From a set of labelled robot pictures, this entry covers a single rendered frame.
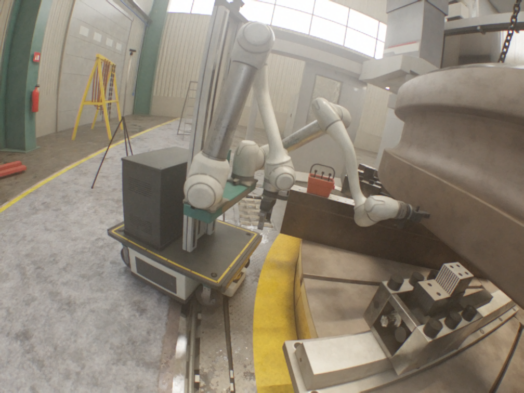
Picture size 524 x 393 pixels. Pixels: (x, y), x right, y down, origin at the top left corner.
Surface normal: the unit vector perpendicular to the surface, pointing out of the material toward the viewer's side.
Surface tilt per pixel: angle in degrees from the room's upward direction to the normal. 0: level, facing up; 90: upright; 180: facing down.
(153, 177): 90
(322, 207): 90
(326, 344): 0
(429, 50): 90
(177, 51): 90
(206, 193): 99
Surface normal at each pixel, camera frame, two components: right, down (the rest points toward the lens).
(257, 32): 0.14, 0.27
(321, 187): -0.25, 0.41
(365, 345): 0.18, -0.92
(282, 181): 0.14, 0.50
